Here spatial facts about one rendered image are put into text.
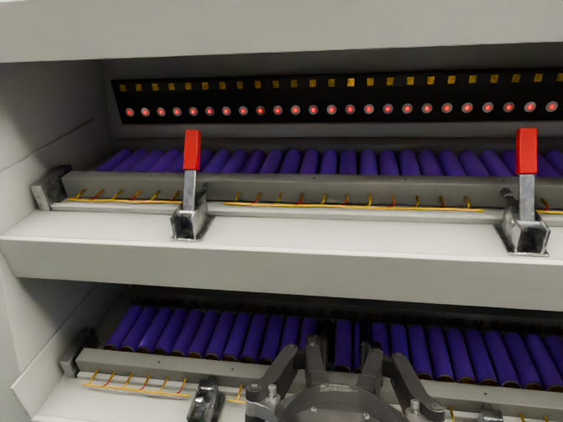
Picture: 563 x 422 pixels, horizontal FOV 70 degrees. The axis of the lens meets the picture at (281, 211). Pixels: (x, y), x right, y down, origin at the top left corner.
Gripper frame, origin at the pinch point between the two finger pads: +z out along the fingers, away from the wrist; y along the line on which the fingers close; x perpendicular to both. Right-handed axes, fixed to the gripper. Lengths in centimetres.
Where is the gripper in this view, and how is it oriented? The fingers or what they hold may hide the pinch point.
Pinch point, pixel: (343, 345)
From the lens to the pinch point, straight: 42.5
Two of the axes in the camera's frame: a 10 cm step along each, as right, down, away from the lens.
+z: 1.7, -0.2, 9.9
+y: -9.9, -0.3, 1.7
